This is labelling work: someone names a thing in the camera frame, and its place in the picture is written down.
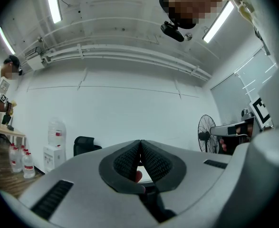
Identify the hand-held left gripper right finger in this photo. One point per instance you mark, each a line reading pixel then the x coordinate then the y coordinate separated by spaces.
pixel 158 165

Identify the white water dispenser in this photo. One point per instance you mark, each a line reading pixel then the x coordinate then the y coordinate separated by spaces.
pixel 54 157

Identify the round ceiling smoke detector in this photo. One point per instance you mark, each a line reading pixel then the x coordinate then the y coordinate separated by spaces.
pixel 188 37

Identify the person's left hand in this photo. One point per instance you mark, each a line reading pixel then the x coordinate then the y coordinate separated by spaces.
pixel 138 176

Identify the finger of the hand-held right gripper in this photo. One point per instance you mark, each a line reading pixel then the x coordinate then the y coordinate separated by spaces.
pixel 221 130

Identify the group of clear water jugs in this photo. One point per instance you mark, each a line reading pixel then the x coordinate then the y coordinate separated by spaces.
pixel 20 159

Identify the white ceiling pipe bundle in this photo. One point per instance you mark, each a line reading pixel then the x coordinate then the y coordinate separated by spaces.
pixel 129 53

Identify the long ceiling light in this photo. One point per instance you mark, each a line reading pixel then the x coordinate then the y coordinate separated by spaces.
pixel 6 40
pixel 53 3
pixel 217 21

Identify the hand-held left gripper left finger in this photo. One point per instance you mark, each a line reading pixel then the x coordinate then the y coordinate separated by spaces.
pixel 127 163

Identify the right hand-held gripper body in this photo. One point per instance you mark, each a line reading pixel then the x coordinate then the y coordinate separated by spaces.
pixel 261 113

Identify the person's head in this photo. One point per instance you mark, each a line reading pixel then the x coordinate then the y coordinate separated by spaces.
pixel 194 3

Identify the white ceiling air conditioner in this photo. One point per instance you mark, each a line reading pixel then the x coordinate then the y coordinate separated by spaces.
pixel 34 58

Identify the black highback office chair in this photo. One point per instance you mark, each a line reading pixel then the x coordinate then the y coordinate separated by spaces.
pixel 84 145

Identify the person's right hand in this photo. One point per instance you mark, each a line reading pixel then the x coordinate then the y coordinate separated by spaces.
pixel 223 143

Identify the light wooden table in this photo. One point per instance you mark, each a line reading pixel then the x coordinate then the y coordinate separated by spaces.
pixel 8 132

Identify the black pedestal fan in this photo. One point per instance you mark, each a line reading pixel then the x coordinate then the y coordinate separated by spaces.
pixel 207 134

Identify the black head-mounted camera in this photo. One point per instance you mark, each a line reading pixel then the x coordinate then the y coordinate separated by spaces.
pixel 172 31

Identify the person's white knit top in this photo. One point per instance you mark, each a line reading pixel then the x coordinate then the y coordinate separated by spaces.
pixel 267 20

